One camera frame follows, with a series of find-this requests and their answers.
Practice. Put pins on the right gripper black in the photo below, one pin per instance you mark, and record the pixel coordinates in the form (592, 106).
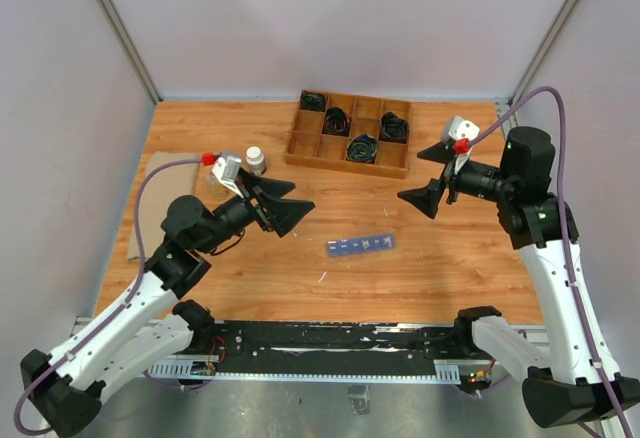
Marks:
(427, 198)

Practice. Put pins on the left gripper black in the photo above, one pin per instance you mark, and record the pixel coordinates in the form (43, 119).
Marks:
(281, 214)

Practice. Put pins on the white pill bottle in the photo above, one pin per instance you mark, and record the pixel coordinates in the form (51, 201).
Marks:
(256, 161)

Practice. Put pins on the blue weekly pill organizer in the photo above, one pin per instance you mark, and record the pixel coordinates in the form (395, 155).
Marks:
(360, 245)

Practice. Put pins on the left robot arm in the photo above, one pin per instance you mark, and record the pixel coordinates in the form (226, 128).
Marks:
(151, 319)

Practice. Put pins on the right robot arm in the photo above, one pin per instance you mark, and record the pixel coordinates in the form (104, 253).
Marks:
(545, 268)

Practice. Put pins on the small glass bottle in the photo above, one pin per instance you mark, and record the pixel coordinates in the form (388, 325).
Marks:
(215, 189)

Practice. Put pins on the rolled tie right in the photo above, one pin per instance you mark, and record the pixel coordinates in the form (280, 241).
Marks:
(393, 128)

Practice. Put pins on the rolled tie green pattern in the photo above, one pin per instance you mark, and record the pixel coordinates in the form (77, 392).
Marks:
(362, 149)

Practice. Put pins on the wooden compartment tray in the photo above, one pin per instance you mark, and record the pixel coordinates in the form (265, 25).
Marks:
(309, 147)

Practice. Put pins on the rolled tie orange stripes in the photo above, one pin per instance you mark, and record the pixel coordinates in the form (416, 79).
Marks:
(336, 122)

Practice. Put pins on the rolled tie top left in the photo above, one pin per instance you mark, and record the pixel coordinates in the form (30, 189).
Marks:
(312, 101)

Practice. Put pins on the beige folded cloth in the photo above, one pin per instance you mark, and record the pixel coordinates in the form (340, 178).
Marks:
(161, 191)

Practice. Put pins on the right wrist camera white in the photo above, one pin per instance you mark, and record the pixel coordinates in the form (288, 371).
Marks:
(457, 135)

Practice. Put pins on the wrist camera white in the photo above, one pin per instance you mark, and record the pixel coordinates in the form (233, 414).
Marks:
(228, 171)
(457, 135)

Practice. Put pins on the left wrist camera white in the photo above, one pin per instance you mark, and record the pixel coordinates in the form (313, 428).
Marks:
(228, 171)

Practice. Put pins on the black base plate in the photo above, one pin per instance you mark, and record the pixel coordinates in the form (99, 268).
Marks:
(318, 350)

